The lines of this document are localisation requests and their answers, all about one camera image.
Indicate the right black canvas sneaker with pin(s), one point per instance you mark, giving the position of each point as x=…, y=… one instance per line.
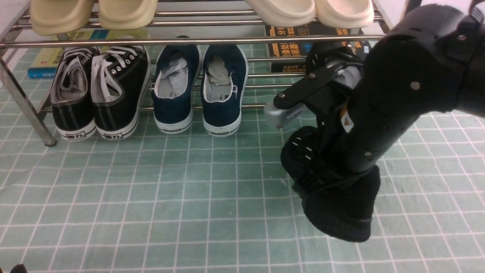
x=119, y=78

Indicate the black knit sneaker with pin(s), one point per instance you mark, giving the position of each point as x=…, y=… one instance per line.
x=347, y=67
x=338, y=203

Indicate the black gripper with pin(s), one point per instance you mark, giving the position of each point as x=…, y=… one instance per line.
x=403, y=78

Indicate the right navy canvas shoe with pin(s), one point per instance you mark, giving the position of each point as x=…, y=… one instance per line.
x=224, y=78

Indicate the navy canvas shoe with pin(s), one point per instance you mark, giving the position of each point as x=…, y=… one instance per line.
x=177, y=70
x=224, y=78

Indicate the black object at corner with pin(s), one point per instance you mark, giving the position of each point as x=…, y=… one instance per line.
x=19, y=268

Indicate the yellow blue book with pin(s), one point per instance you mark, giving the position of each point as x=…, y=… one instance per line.
x=47, y=60

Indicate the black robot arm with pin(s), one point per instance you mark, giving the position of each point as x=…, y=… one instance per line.
x=467, y=31

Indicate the olive yellow slipper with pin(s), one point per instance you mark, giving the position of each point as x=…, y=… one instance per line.
x=126, y=14
x=52, y=17

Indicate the black orange book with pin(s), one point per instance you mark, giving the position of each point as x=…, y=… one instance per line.
x=301, y=49

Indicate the silver metal shoe rack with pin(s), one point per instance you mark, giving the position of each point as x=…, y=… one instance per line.
x=36, y=116

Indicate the cream slipper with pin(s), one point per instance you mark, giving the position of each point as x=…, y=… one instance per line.
x=284, y=13
x=346, y=14

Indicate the left olive yellow slipper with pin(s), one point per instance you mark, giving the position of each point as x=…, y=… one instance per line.
x=52, y=17

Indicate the left cream slipper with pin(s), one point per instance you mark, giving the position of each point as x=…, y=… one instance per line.
x=284, y=13

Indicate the right olive yellow slipper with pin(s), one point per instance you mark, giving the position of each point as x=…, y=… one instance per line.
x=126, y=14

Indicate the black canvas sneaker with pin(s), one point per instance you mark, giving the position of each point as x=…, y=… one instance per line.
x=70, y=94
x=119, y=78

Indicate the green checkered floor mat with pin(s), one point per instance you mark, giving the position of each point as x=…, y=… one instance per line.
x=191, y=203

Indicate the right cream slipper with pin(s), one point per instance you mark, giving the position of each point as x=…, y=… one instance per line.
x=346, y=14

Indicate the left black canvas sneaker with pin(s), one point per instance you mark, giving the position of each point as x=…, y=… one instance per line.
x=70, y=94

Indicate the left navy canvas shoe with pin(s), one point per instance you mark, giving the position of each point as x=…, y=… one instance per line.
x=177, y=70

